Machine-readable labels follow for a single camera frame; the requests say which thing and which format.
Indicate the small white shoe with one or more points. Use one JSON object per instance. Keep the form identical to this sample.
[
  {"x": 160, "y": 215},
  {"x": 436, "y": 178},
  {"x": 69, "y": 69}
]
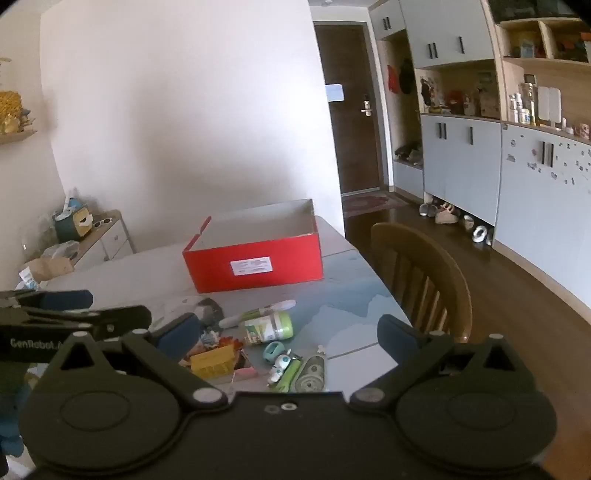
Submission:
[{"x": 469, "y": 223}]

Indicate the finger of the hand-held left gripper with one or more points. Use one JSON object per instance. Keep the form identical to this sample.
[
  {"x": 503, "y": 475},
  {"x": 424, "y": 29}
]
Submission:
[
  {"x": 124, "y": 318},
  {"x": 64, "y": 300}
]

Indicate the person's left hand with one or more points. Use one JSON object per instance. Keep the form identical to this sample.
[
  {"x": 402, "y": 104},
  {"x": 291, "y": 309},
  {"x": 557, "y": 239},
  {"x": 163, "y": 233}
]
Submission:
[{"x": 9, "y": 415}]

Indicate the green lid plastic jar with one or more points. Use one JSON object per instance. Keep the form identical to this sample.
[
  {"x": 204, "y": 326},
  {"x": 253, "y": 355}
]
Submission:
[{"x": 272, "y": 326}]

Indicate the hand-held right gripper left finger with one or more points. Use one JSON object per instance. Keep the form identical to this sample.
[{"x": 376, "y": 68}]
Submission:
[{"x": 181, "y": 333}]

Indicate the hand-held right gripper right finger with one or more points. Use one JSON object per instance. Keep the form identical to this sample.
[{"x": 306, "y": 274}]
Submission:
[{"x": 395, "y": 331}]

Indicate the red cap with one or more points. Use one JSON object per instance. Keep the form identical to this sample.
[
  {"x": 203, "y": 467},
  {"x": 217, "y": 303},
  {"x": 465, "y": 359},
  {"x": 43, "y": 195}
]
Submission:
[{"x": 393, "y": 79}]

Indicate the white sunglasses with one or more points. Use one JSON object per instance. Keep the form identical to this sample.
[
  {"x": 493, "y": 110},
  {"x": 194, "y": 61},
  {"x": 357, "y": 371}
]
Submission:
[{"x": 102, "y": 223}]

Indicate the patterned door rug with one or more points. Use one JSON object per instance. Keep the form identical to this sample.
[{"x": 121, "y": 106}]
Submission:
[{"x": 374, "y": 203}]

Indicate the wooden chair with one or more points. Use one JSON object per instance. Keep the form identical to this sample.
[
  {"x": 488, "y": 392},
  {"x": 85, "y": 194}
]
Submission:
[{"x": 415, "y": 258}]

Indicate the row of shelf ornaments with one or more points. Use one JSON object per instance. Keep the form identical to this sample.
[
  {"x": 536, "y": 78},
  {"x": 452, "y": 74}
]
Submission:
[{"x": 457, "y": 99}]

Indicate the green plastic case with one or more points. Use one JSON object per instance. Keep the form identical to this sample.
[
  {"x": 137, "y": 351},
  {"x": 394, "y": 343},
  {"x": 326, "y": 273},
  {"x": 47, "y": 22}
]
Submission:
[{"x": 288, "y": 377}]

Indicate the yellow ornament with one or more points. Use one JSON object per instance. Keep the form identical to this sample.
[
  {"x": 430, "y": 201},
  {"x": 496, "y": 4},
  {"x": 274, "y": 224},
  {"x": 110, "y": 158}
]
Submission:
[{"x": 10, "y": 110}]

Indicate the white tube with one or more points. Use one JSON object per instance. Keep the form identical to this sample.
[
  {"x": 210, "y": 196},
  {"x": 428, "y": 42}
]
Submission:
[{"x": 277, "y": 306}]

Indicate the green grey flat gadget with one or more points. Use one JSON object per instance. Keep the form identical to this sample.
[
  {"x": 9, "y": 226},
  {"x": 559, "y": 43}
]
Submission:
[{"x": 311, "y": 374}]

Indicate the paper notice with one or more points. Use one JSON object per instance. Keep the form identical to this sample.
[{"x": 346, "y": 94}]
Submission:
[{"x": 334, "y": 93}]

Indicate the yellow toy block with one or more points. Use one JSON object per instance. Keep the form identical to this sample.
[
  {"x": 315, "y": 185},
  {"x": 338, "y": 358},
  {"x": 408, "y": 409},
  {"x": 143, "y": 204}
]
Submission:
[{"x": 212, "y": 362}]

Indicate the grey fuzzy toy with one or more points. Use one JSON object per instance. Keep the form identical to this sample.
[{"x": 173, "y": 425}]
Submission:
[{"x": 208, "y": 311}]

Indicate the white wooden wall cabinet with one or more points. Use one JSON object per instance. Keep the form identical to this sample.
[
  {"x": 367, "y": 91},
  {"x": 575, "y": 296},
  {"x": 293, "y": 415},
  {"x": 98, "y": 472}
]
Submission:
[{"x": 461, "y": 157}]

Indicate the red cardboard box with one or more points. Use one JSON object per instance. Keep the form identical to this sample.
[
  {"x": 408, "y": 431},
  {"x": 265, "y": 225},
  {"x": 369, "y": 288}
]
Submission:
[{"x": 207, "y": 272}]

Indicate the brown door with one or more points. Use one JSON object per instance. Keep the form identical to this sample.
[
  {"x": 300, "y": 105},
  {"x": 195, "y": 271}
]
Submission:
[{"x": 353, "y": 152}]

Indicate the brown paper bag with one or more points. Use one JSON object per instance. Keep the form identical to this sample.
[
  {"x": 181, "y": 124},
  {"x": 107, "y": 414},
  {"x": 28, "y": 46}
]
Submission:
[{"x": 48, "y": 268}]

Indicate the row of small bottles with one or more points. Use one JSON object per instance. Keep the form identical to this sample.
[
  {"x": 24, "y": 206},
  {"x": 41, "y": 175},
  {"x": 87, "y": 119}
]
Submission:
[{"x": 524, "y": 110}]

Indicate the dark shoes pair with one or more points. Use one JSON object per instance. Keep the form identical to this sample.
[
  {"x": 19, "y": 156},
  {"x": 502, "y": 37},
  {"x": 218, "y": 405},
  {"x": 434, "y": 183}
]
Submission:
[{"x": 408, "y": 152}]

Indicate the small multicoloured toy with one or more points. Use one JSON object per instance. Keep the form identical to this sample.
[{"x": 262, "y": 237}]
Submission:
[{"x": 210, "y": 338}]

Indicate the beige pink shoe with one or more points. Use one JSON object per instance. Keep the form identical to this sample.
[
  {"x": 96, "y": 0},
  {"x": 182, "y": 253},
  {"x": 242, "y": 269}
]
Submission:
[{"x": 447, "y": 216}]

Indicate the silver white shoes pair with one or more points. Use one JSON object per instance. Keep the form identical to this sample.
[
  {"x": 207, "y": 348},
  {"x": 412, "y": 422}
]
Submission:
[{"x": 481, "y": 234}]

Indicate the teal small round toy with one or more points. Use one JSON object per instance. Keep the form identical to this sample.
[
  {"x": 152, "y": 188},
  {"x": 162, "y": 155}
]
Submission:
[{"x": 272, "y": 350}]

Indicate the white blue packet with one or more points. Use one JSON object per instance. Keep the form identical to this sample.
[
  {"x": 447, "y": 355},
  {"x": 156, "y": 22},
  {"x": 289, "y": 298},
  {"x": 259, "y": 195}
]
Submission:
[{"x": 27, "y": 279}]

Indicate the small white sideboard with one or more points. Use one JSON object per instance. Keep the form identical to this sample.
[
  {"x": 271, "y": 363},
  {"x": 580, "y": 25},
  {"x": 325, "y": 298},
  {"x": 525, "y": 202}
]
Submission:
[{"x": 108, "y": 242}]

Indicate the teal tissue box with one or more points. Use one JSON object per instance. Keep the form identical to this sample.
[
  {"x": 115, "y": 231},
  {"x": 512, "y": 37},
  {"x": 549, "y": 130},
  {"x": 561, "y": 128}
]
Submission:
[{"x": 74, "y": 224}]

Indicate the orange toy figure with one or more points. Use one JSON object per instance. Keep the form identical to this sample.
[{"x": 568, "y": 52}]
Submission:
[{"x": 229, "y": 345}]

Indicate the clear plastic bag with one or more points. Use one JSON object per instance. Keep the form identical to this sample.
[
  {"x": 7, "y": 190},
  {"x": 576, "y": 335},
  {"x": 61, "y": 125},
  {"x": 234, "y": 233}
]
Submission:
[{"x": 60, "y": 249}]

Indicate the grey shoes pair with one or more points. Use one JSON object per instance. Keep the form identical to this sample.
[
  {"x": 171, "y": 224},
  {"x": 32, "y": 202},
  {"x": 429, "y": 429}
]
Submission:
[{"x": 427, "y": 210}]

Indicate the wooden wall shelf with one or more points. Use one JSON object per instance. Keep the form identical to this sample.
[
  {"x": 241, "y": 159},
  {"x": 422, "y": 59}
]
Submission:
[{"x": 18, "y": 136}]

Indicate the black hat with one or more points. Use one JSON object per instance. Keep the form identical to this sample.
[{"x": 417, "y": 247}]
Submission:
[{"x": 406, "y": 76}]

